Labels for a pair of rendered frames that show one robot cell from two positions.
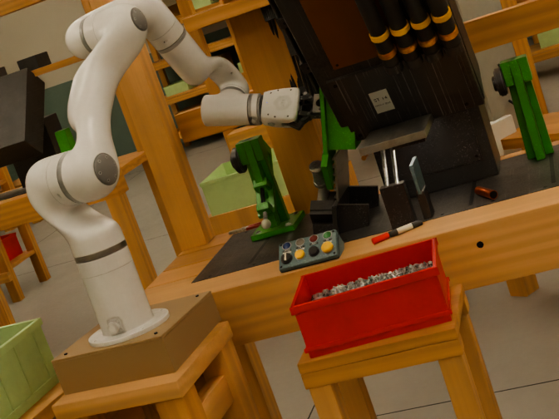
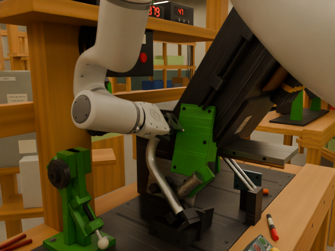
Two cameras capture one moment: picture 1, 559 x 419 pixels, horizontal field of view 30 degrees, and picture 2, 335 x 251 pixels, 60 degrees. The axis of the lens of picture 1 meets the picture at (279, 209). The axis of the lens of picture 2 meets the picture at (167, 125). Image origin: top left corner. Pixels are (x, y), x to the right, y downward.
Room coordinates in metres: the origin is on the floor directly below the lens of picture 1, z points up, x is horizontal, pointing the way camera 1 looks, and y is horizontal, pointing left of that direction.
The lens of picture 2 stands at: (2.43, 0.61, 1.38)
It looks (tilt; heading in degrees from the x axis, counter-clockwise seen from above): 11 degrees down; 290
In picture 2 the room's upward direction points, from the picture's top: straight up
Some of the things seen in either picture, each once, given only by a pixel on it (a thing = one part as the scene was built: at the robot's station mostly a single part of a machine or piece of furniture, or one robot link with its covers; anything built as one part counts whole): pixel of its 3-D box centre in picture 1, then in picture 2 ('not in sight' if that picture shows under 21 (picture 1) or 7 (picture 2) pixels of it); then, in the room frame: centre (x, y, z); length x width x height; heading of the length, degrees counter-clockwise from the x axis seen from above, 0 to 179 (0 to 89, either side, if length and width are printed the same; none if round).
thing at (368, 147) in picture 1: (402, 128); (231, 147); (2.55, -0.35, 1.11); 0.39 x 0.16 x 0.03; 163
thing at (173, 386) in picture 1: (145, 369); not in sight; (2.28, 0.41, 0.83); 0.32 x 0.32 x 0.04; 68
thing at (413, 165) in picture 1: (421, 187); (247, 190); (2.49, -0.34, 0.97); 0.10 x 0.02 x 0.14; 163
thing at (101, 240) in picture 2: (265, 217); (99, 236); (2.82, 0.04, 0.96); 0.06 x 0.03 x 0.06; 163
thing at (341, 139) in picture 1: (339, 121); (198, 138); (2.63, -0.22, 1.17); 0.13 x 0.12 x 0.20; 73
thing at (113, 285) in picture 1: (116, 291); not in sight; (2.28, 0.41, 1.02); 0.19 x 0.19 x 0.18
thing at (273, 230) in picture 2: (397, 231); (271, 226); (2.40, -0.25, 0.91); 0.13 x 0.02 x 0.02; 100
